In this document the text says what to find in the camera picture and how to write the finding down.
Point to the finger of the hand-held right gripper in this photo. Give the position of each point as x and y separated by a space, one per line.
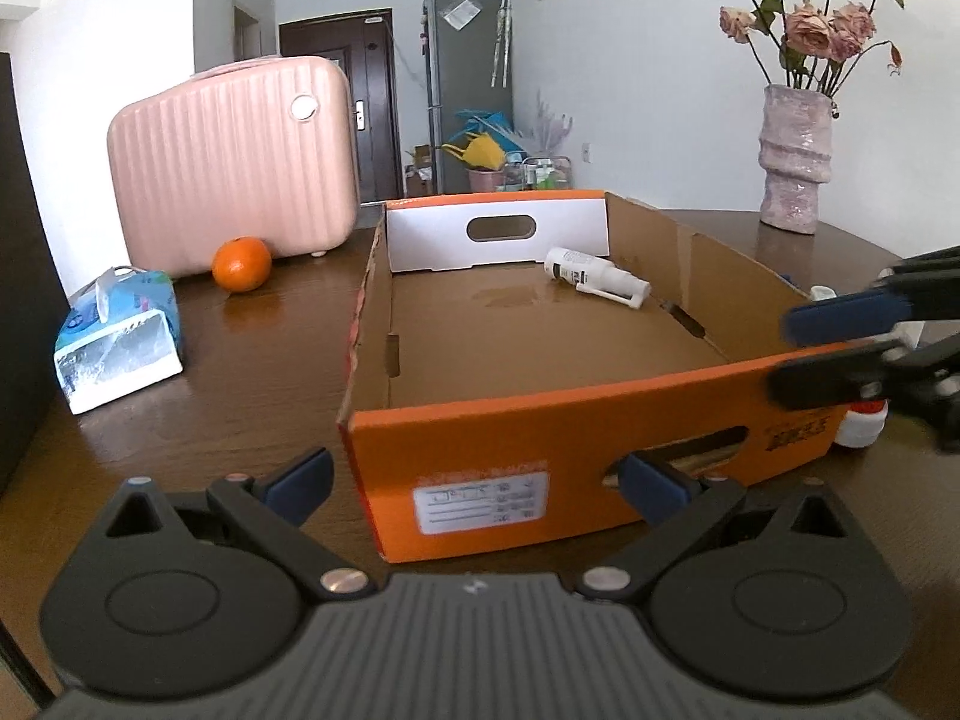
821 382
840 317

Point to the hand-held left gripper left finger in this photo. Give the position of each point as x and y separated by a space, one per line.
304 476

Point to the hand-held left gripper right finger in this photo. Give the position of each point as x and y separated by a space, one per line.
652 487

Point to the orange cardboard box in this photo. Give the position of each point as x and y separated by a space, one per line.
525 435

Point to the white spray bottle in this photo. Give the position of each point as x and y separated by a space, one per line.
574 264

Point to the small white cap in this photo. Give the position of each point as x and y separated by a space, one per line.
823 292

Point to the white bottle with red band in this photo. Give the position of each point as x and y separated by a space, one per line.
861 427

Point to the pink textured vase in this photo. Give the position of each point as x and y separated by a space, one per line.
795 157

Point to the orange fruit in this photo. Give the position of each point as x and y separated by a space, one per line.
241 265

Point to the blue tissue pack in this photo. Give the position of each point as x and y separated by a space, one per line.
124 345

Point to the dried pink roses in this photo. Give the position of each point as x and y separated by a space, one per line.
814 26

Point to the pink ribbed suitcase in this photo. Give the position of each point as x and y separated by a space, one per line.
225 165

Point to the small cardboard box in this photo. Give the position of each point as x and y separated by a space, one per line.
418 172

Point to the pink bucket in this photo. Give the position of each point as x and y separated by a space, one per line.
486 180

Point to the purple feather decoration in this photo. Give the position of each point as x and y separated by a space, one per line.
547 124

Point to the yellow bag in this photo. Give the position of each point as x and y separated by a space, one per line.
480 152

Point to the dark brown door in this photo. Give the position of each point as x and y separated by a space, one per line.
375 90

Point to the blue bag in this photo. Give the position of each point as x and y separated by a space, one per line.
480 122

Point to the grey refrigerator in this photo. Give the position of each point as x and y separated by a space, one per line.
465 75

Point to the folded white umbrella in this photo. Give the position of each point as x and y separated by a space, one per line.
501 37

